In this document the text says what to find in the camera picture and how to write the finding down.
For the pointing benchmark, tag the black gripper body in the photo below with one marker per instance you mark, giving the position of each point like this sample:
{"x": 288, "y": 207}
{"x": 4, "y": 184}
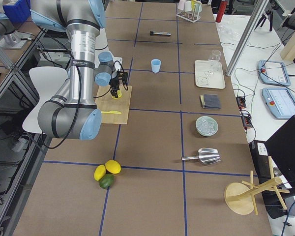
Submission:
{"x": 113, "y": 86}

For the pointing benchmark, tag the steel muddler black cap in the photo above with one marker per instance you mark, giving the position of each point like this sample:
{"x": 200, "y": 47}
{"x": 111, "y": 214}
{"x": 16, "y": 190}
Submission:
{"x": 160, "y": 33}

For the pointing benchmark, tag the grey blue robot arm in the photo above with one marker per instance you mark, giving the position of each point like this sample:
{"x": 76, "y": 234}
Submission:
{"x": 8, "y": 31}
{"x": 72, "y": 112}

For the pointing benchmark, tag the light blue plastic cup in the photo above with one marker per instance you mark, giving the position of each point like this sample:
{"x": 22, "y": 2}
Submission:
{"x": 155, "y": 65}

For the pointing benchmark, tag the whole yellow lemon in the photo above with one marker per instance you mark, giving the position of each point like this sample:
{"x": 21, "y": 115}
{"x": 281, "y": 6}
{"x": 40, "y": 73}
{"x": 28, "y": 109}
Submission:
{"x": 99, "y": 172}
{"x": 113, "y": 166}

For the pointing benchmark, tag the pink plastic cup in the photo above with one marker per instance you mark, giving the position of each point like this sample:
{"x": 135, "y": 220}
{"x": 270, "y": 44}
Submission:
{"x": 181, "y": 5}

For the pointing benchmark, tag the yellow plastic cup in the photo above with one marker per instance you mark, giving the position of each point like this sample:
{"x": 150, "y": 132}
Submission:
{"x": 193, "y": 4}

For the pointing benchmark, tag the wooden cup tree stand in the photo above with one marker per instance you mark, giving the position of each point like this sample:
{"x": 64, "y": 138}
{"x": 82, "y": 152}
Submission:
{"x": 240, "y": 197}

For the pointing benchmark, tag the wooden cutting board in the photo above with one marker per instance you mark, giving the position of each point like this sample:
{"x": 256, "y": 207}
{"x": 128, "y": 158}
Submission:
{"x": 107, "y": 103}

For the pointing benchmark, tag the yellow plastic knife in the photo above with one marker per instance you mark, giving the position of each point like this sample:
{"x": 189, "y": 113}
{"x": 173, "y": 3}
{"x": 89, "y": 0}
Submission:
{"x": 111, "y": 112}

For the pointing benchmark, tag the white chair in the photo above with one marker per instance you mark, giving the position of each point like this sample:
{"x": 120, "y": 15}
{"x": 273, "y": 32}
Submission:
{"x": 47, "y": 80}

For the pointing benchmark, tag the green lime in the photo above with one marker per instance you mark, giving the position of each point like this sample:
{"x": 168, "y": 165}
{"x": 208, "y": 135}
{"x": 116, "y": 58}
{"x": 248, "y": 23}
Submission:
{"x": 106, "y": 181}

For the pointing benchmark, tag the folded grey cloth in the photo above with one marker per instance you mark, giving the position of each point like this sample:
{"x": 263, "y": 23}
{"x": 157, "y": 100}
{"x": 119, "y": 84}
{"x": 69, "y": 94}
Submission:
{"x": 210, "y": 101}

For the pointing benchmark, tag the white bear tray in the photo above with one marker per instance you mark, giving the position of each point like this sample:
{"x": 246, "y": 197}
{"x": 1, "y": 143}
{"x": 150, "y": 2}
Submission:
{"x": 209, "y": 75}

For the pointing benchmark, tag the green bowl of ice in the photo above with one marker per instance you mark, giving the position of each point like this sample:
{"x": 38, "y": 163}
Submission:
{"x": 206, "y": 126}

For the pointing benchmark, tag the clear wine glass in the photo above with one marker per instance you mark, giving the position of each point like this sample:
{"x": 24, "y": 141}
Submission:
{"x": 213, "y": 59}

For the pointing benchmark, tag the steel ice scoop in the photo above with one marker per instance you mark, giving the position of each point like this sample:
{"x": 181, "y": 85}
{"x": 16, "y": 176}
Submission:
{"x": 206, "y": 156}

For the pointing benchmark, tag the red bottle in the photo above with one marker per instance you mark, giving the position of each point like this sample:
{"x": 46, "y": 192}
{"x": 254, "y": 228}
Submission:
{"x": 221, "y": 10}

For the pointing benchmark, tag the upper blue teach pendant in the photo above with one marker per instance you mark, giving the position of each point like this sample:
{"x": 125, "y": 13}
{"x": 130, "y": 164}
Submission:
{"x": 273, "y": 73}

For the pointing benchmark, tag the blue teach pendant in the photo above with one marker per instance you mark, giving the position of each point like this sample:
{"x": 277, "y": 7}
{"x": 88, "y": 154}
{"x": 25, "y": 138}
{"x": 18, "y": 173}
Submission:
{"x": 280, "y": 102}
{"x": 273, "y": 73}

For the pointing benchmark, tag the lower blue teach pendant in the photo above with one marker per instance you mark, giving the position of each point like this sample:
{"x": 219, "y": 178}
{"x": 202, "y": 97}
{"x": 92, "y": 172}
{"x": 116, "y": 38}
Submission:
{"x": 280, "y": 102}

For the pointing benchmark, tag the black laptop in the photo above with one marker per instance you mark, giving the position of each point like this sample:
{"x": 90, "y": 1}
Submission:
{"x": 281, "y": 147}

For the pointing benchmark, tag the white wire cup rack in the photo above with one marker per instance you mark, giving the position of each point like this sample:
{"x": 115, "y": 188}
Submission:
{"x": 189, "y": 14}

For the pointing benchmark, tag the aluminium frame post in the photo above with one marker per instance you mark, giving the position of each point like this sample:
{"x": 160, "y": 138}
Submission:
{"x": 256, "y": 15}

